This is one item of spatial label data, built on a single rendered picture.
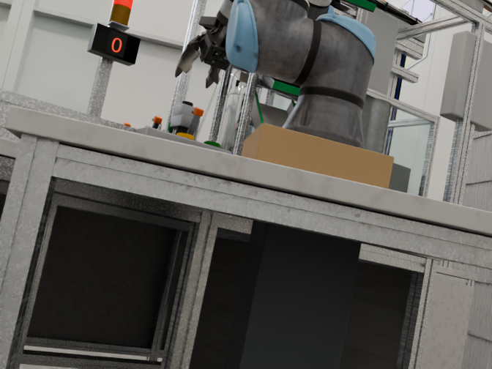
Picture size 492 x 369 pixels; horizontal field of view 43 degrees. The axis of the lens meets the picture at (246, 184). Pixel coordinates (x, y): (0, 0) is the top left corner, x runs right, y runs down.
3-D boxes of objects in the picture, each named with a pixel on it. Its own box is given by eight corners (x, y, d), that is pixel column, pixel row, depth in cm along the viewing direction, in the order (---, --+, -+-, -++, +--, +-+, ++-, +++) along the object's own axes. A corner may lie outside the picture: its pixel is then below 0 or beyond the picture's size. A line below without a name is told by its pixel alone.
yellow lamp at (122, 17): (129, 26, 163) (134, 9, 164) (112, 20, 161) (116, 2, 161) (123, 31, 168) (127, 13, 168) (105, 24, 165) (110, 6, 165)
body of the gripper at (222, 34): (198, 64, 152) (222, 22, 146) (192, 45, 158) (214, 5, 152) (225, 73, 156) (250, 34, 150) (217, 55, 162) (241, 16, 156)
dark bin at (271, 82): (313, 102, 172) (323, 77, 170) (271, 88, 167) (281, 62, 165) (282, 78, 197) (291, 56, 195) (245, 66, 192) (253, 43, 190)
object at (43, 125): (677, 274, 85) (679, 253, 85) (4, 127, 73) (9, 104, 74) (442, 256, 154) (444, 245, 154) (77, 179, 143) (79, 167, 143)
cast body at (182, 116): (195, 129, 160) (200, 103, 160) (179, 125, 157) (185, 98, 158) (181, 132, 167) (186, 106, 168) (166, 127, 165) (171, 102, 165)
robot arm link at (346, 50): (376, 100, 106) (393, 25, 107) (303, 78, 103) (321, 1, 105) (349, 111, 118) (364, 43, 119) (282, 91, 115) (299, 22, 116)
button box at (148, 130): (227, 177, 140) (232, 150, 140) (140, 154, 129) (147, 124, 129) (211, 177, 146) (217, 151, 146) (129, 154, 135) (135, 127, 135)
